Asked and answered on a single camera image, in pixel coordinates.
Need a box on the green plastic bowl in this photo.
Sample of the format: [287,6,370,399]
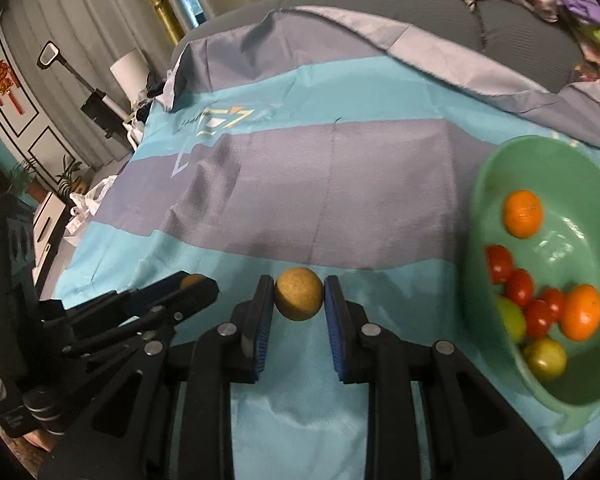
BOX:
[468,135,600,433]

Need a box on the black stick vacuum cleaner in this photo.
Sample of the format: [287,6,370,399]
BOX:
[36,41,133,138]

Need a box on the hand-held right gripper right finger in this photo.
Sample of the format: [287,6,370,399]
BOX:
[324,275,563,480]

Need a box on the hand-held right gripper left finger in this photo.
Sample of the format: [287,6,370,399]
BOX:
[39,274,276,480]

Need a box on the white plastic bag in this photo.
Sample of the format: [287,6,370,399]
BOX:
[69,175,118,216]

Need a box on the red floral cloth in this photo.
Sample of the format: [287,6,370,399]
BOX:
[572,45,600,86]

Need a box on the white cabinet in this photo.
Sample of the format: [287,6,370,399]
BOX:
[30,192,76,286]

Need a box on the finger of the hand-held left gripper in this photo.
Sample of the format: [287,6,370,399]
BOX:
[40,270,220,333]
[62,305,186,367]

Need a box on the white lamp shade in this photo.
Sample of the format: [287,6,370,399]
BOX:
[110,49,151,103]

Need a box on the orange mandarin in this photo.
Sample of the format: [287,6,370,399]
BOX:
[503,190,544,239]
[560,284,600,342]

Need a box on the potted green plant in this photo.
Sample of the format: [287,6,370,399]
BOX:
[55,155,83,193]
[7,157,46,201]

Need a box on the green lime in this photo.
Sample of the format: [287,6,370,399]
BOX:
[496,296,527,343]

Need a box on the tan round pear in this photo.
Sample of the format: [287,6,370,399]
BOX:
[273,267,325,322]

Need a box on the red cherry tomato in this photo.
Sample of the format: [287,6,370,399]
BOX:
[524,299,553,338]
[486,245,515,285]
[540,287,567,323]
[505,268,535,308]

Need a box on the blue and grey striped cloth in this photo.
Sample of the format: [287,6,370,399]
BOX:
[55,5,600,480]

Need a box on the red knot wall ornament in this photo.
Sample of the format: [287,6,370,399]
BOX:
[0,52,25,116]

